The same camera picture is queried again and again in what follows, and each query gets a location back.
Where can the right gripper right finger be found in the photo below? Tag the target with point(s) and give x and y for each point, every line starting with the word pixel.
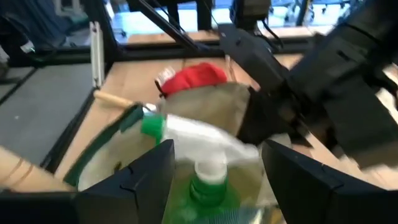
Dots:
pixel 298 189

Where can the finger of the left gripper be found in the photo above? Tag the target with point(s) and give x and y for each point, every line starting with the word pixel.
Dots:
pixel 267 121

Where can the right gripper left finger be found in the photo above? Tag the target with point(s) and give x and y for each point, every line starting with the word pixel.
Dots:
pixel 140 186

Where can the clear mesh tool bag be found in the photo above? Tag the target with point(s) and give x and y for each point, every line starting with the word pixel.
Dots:
pixel 205 105

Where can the red gardening glove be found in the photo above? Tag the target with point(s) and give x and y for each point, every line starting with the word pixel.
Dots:
pixel 194 77

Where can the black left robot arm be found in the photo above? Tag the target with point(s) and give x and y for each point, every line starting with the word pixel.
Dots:
pixel 252 53

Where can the silver table bracket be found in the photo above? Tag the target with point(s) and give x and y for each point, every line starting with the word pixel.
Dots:
pixel 96 53

